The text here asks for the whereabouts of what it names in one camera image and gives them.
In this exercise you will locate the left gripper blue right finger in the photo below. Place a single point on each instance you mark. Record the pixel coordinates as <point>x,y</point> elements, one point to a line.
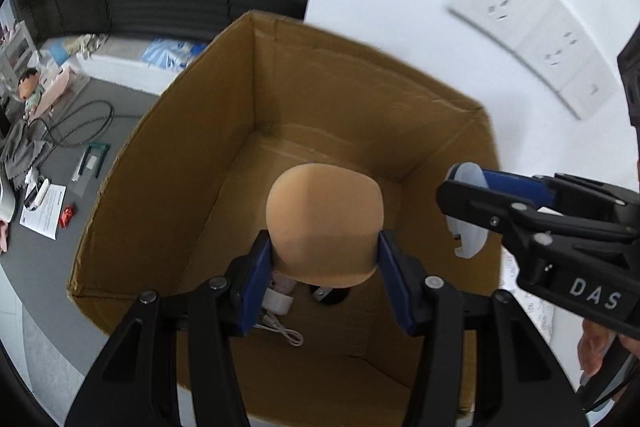
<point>397,289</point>

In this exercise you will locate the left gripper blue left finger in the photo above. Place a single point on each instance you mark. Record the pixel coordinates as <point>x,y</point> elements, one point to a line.
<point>254,281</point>

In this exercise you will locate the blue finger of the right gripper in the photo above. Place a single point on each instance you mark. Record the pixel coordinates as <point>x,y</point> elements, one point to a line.
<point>512,184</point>
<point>491,208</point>

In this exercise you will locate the white clear plastic case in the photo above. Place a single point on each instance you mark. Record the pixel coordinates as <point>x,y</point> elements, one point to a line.
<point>462,223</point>

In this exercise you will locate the orange makeup sponge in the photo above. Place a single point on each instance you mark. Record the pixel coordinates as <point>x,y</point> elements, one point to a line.
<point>323,223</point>

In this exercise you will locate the pink heart keychain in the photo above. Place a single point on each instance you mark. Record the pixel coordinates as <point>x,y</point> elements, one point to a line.
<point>282,284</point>

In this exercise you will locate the person right hand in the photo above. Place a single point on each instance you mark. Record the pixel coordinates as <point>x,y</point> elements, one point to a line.
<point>592,347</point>

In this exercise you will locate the white patterned desk mat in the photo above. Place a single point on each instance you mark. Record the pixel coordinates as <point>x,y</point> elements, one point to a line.
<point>538,310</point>

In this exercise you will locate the brown cardboard box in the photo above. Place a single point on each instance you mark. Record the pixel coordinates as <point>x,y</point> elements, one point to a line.
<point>281,127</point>

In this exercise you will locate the cluttered side desk items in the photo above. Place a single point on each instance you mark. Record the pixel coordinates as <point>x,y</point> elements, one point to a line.
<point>57,123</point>

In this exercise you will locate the white wall socket panel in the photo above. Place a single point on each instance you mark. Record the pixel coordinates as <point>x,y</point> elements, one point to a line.
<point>551,40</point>

